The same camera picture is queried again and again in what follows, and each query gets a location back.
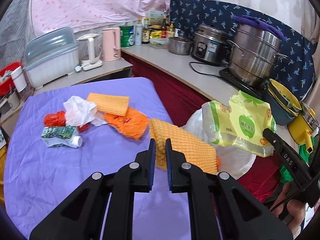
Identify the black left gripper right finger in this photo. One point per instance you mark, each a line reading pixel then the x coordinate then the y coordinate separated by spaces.
pixel 219 207

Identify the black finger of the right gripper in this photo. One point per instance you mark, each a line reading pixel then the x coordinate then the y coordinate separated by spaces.
pixel 305 177

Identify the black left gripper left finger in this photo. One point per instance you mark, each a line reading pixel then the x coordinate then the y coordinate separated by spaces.
pixel 102 206

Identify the orange foam net sleeve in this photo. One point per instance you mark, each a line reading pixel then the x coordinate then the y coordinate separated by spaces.
pixel 196 152

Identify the yellow green snack bag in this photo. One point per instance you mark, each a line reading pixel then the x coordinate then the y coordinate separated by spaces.
pixel 240 123

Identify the red plastic bag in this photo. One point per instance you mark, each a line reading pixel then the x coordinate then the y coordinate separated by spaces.
pixel 59 119

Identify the white plastic bag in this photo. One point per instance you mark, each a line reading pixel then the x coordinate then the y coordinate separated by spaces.
pixel 79 112

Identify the white trash bag bin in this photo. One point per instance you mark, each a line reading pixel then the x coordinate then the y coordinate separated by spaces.
pixel 233 160

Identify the person's right hand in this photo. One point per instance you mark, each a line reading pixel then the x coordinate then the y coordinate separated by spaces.
pixel 295 208

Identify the yellow enamel pot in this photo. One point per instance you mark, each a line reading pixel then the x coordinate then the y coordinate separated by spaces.
pixel 304 127

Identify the purple tablecloth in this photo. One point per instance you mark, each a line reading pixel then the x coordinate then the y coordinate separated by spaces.
pixel 38 178

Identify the teal yellow bowl stack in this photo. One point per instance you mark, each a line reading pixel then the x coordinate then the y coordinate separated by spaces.
pixel 284 105

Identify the green milk carton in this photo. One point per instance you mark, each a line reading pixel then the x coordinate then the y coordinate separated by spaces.
pixel 58 136

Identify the black induction cooker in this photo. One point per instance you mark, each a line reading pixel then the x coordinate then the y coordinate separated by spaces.
pixel 226 75

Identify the orange plastic bag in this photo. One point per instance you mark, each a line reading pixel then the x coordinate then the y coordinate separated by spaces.
pixel 133 125

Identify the navy patterned cloth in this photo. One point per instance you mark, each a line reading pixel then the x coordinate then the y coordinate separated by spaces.
pixel 297 73

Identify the dark red counter curtain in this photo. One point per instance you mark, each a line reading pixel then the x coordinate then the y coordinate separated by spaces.
pixel 181 101

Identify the large steel steamer pot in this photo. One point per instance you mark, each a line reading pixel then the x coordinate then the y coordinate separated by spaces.
pixel 254 53

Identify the red plastic basin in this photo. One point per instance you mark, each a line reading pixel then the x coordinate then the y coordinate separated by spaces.
pixel 7 83

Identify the white cup container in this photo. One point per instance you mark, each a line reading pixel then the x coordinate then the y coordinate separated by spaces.
pixel 19 79

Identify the white dish rack with lid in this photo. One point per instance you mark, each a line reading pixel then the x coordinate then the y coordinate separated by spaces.
pixel 51 56

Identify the white electric glass kettle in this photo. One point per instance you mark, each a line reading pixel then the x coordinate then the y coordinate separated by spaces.
pixel 89 52

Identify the steel rice cooker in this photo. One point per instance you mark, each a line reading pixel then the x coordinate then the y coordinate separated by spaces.
pixel 210 45

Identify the purple cloth on pot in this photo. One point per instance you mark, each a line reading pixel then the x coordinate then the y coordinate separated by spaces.
pixel 258 24

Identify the small steel pot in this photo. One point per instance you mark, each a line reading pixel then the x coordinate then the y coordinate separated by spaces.
pixel 179 45

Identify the pink electric kettle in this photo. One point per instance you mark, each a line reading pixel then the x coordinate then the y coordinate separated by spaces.
pixel 111 44

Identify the green tin can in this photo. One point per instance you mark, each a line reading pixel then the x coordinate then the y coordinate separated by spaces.
pixel 127 35

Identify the dark soy sauce bottle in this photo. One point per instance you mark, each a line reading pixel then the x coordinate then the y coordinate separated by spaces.
pixel 145 32

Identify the white thermos bottle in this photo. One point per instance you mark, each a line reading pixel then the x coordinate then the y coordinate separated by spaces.
pixel 138 32

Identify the pink floral curtain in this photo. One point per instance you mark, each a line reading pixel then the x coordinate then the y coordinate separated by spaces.
pixel 81 15

